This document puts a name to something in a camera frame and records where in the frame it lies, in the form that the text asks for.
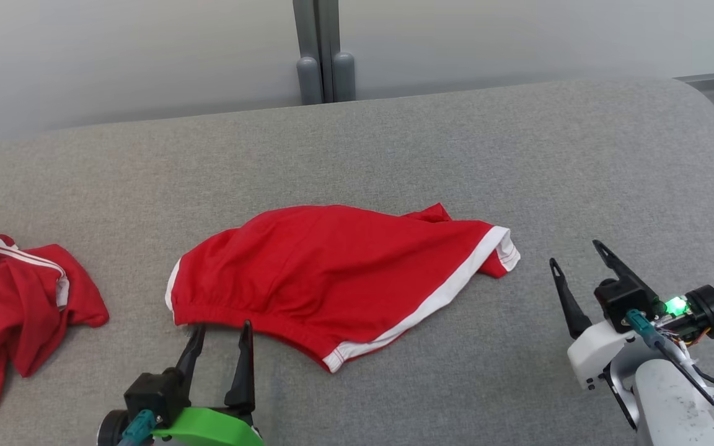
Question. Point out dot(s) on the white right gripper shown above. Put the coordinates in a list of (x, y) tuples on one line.
[(595, 356)]

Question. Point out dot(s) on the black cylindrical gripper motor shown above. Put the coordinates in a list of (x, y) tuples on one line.
[(110, 430), (710, 313)]

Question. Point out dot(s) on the grey partition post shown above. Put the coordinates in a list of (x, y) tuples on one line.
[(323, 37)]

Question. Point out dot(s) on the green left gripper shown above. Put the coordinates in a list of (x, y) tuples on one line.
[(208, 430)]

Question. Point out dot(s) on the black right cylindrical gripper motor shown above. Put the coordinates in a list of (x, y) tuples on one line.
[(710, 313)]

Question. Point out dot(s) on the black left cylindrical gripper motor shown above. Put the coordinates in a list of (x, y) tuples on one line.
[(110, 430)]

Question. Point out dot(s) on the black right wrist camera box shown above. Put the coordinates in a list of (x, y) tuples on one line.
[(620, 303)]

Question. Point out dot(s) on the red shorts with white trim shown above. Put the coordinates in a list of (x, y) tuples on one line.
[(332, 272)]

